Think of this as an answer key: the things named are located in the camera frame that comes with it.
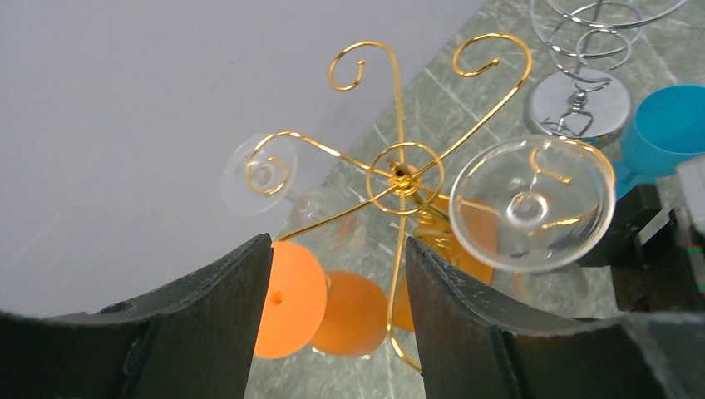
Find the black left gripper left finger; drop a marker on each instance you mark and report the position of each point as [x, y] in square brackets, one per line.
[191, 338]

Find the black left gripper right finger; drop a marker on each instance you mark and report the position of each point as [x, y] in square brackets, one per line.
[475, 342]

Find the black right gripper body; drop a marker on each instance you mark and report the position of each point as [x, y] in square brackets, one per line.
[662, 273]

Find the orange plastic goblet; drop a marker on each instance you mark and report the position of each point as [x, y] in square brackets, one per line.
[337, 312]

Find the clear pink tinted glass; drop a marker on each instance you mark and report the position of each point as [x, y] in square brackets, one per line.
[531, 208]

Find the gold wire glass rack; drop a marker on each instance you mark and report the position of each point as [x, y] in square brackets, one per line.
[412, 181]

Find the clear wine glass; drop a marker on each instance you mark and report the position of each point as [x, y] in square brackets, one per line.
[254, 181]

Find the blue plastic goblet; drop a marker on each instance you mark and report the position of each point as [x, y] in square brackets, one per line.
[666, 129]

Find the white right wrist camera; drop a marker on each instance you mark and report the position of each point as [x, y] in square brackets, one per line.
[690, 175]

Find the chrome wire glass rack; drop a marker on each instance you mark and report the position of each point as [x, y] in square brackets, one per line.
[582, 99]

